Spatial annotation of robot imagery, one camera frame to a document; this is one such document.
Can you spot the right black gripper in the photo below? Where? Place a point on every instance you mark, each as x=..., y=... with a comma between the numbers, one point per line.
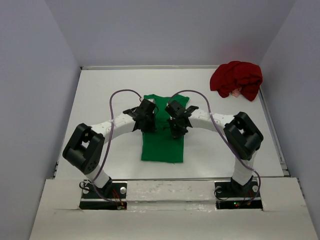
x=176, y=133

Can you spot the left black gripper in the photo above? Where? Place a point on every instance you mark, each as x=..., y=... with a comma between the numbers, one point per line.
x=152, y=128

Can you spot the green t shirt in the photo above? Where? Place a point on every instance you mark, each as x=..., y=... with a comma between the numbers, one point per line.
x=160, y=146

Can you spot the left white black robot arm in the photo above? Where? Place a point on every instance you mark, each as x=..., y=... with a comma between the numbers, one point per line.
x=85, y=146

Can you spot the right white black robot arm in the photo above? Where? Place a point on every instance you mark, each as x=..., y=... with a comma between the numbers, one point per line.
x=238, y=131

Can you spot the red t shirt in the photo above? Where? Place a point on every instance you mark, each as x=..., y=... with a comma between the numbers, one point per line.
x=237, y=78

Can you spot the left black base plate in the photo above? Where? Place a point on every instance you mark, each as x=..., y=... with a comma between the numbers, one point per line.
x=114, y=200

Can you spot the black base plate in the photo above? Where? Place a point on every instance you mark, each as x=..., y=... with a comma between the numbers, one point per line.
x=114, y=200
x=227, y=199

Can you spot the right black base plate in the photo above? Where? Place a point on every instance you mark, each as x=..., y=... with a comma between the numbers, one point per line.
x=227, y=199

